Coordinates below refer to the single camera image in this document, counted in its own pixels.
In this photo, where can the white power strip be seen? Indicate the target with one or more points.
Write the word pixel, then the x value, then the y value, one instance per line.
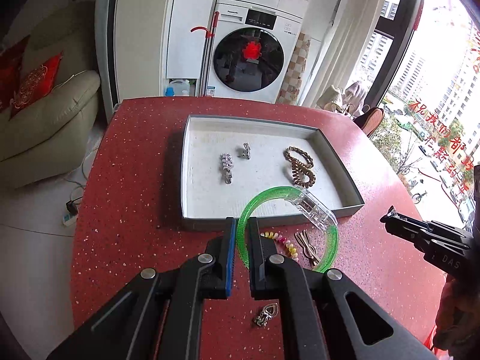
pixel 69 219

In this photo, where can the red embroidered cushion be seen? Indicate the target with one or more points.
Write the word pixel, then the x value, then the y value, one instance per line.
pixel 35 85

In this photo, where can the red handled mop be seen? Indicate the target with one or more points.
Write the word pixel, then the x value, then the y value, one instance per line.
pixel 210 33

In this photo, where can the white detergent bottle blue cap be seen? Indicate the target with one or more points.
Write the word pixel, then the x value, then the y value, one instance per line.
pixel 169 92

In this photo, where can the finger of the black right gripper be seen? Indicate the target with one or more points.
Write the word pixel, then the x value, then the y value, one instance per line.
pixel 412 230

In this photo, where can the bronze metal hair clip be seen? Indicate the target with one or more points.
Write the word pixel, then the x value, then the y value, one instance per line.
pixel 309 250

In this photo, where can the clothes on drying rack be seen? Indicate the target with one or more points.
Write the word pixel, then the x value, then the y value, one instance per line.
pixel 349 101

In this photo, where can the person's right hand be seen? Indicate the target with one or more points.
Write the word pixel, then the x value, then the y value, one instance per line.
pixel 457 320

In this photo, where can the white front-load washing machine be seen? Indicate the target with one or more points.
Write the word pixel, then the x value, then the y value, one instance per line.
pixel 251 51

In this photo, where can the clear plastic jug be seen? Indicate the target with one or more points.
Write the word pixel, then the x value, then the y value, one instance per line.
pixel 182 87

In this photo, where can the brown round chair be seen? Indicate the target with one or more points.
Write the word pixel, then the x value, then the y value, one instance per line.
pixel 370 121

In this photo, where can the checkered hanging towel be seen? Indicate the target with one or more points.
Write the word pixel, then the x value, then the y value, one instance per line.
pixel 291 85

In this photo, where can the beige leather sofa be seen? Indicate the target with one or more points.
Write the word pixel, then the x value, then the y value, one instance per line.
pixel 49 137

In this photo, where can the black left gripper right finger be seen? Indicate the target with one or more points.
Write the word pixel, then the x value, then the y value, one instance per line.
pixel 324 315

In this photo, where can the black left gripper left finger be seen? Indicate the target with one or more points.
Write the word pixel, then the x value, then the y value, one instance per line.
pixel 158 315

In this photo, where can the silver heart pendant brooch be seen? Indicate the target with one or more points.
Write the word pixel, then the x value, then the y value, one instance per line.
pixel 267 313

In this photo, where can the grey jewelry tray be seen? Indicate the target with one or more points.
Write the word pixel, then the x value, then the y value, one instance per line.
pixel 206 200

